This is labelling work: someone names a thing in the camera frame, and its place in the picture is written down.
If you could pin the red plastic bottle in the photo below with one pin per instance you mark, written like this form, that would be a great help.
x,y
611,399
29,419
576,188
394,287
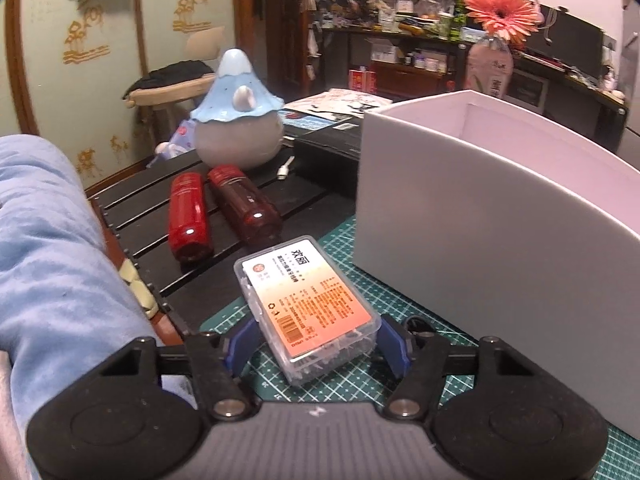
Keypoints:
x,y
189,220
245,205

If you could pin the green cutting mat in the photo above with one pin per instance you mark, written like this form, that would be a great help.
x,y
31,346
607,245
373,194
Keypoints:
x,y
350,391

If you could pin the clear plastic box orange label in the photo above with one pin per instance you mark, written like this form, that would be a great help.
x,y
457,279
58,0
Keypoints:
x,y
305,300

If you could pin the pink gerbera flower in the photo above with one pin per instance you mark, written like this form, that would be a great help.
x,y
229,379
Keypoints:
x,y
500,10

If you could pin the white storage box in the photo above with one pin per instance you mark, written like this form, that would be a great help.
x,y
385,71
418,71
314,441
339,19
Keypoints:
x,y
475,235

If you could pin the blue patterned package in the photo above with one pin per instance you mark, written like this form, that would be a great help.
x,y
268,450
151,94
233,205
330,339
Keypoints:
x,y
182,135

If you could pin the white blue ceramic teapot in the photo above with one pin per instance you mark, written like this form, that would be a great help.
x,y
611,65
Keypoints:
x,y
235,135

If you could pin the green wardrobe gold print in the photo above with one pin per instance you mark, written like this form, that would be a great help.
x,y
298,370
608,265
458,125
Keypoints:
x,y
110,35

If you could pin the light blue blanket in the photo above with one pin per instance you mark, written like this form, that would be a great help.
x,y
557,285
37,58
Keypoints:
x,y
50,260

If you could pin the brown wooden drawer cabinet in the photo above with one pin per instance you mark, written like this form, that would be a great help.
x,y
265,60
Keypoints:
x,y
400,79

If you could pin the red gift boxes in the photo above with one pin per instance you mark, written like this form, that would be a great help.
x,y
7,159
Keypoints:
x,y
362,81

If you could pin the black cluttered desk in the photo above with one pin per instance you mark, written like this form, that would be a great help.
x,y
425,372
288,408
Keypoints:
x,y
600,120

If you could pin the black cardboard box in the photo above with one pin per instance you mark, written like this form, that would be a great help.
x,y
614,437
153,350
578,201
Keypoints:
x,y
325,160

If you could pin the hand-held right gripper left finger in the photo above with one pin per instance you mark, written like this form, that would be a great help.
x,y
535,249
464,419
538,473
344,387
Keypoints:
x,y
241,347

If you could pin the beige wooden chair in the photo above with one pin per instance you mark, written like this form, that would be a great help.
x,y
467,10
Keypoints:
x,y
165,95

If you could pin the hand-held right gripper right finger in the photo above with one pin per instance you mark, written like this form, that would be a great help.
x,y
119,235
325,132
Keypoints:
x,y
392,347

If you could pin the black computer monitor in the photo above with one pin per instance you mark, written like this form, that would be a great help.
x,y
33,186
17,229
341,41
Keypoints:
x,y
575,45

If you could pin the blue paper booklet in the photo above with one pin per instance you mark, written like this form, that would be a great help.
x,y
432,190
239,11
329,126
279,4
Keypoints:
x,y
315,121

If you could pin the black cloth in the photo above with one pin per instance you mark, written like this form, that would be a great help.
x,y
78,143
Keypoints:
x,y
170,77

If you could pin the brown wooden door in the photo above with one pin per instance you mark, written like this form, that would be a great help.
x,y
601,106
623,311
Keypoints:
x,y
280,60

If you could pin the printed drawing papers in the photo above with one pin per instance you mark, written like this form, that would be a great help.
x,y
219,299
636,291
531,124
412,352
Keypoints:
x,y
345,102

